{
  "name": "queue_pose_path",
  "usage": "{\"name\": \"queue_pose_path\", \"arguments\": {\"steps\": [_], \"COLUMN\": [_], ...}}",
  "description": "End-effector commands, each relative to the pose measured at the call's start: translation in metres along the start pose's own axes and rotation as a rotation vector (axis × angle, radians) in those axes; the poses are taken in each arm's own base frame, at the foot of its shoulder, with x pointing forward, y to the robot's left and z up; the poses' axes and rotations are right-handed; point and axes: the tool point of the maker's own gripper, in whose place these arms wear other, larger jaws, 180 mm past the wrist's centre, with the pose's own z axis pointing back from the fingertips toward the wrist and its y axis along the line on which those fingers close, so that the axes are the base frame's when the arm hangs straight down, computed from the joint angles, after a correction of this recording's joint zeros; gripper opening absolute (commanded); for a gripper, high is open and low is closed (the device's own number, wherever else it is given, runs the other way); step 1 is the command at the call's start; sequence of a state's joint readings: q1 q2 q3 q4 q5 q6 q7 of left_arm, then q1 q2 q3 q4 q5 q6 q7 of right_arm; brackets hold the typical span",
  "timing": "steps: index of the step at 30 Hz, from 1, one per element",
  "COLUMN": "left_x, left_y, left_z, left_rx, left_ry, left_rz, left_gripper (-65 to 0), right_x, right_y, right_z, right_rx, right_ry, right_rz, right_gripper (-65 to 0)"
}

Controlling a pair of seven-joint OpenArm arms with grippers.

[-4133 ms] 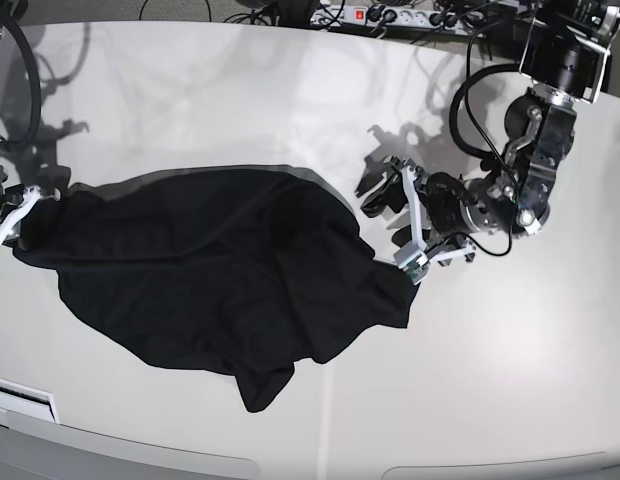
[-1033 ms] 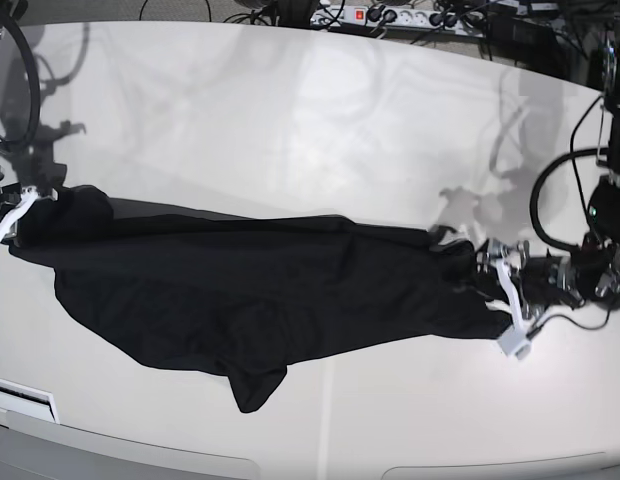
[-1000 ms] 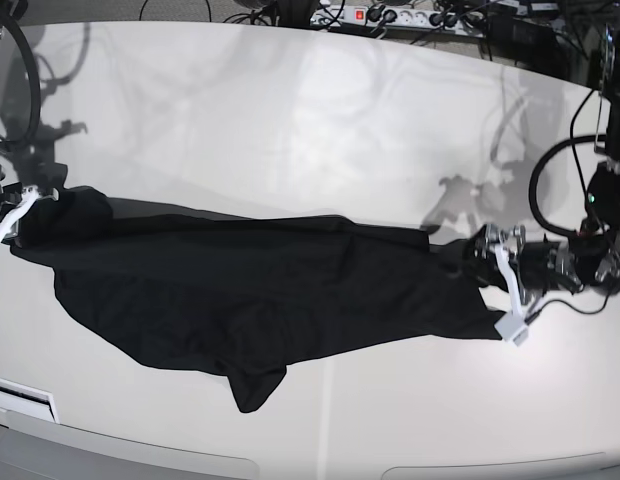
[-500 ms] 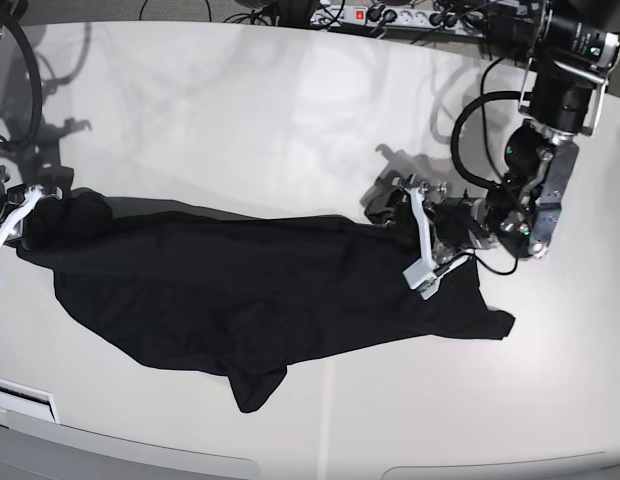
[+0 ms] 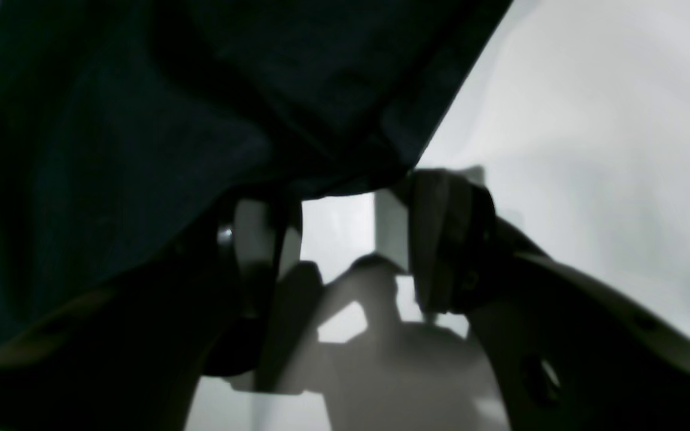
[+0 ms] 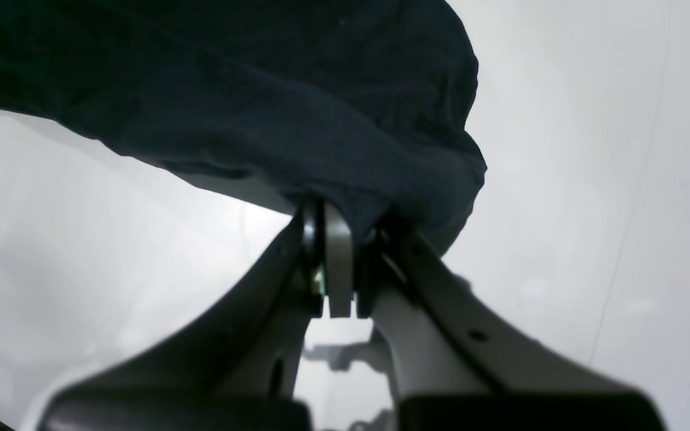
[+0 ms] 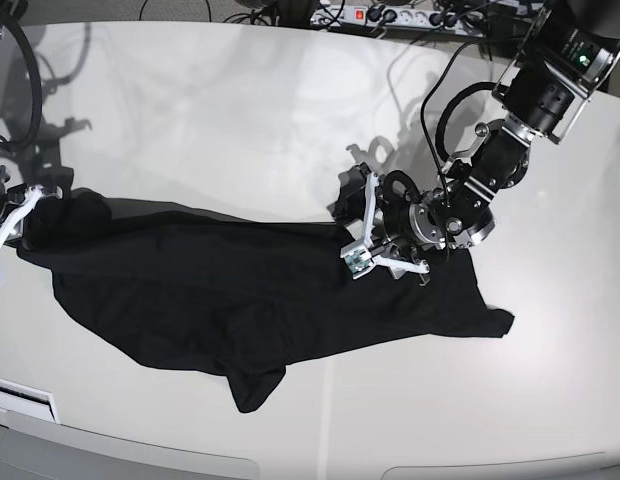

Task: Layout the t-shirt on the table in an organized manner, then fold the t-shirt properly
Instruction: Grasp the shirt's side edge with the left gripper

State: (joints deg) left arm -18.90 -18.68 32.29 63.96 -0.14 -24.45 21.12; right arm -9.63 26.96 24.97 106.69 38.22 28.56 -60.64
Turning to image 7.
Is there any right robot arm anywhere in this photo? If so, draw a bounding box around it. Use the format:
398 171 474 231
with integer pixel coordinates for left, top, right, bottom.
0 1 63 249

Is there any white panel at table edge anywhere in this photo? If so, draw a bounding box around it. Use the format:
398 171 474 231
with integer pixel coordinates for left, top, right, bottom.
0 378 60 424

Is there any black t-shirt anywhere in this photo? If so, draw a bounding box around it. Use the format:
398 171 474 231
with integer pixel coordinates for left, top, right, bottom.
16 189 514 413

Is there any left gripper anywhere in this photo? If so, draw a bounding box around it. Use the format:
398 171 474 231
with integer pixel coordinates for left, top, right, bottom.
328 163 430 286

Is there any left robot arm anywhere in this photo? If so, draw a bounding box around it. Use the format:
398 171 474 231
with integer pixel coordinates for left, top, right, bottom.
333 1 620 281

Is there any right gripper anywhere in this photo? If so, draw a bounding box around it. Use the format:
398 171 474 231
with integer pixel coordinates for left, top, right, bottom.
0 184 62 250

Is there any white power strip red switch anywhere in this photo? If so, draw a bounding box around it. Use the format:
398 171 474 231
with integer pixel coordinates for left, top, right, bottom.
310 3 483 37

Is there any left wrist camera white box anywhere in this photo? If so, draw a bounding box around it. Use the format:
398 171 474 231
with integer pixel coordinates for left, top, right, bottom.
340 241 375 280

